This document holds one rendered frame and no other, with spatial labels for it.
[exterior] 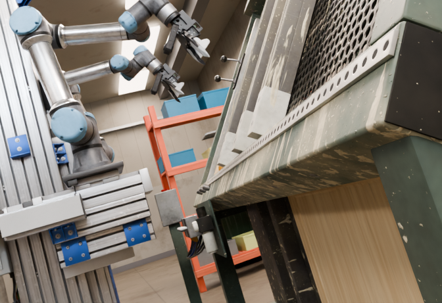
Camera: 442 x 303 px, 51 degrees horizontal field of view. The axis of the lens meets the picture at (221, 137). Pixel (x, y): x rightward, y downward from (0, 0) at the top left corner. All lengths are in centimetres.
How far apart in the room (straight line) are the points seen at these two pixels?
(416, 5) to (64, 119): 136
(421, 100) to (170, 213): 209
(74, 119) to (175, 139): 940
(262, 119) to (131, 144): 984
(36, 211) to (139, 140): 934
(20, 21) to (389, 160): 154
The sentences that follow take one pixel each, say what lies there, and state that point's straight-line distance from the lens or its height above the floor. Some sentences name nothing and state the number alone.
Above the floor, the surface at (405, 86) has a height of 84.
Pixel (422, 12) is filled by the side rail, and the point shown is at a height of 91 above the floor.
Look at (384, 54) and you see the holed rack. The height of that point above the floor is 88.
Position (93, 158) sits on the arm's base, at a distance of 180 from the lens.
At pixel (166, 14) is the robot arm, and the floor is 151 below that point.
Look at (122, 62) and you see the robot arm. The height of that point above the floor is 157.
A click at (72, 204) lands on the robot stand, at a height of 93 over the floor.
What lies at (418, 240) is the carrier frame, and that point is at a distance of 55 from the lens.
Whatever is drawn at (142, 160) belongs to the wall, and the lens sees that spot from 1088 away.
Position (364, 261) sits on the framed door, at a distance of 128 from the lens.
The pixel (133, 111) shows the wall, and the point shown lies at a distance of 1111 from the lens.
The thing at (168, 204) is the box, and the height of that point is 86.
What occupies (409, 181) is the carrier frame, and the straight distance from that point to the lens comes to 52.
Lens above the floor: 78
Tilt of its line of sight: 8 degrees up
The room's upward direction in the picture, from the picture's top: 17 degrees counter-clockwise
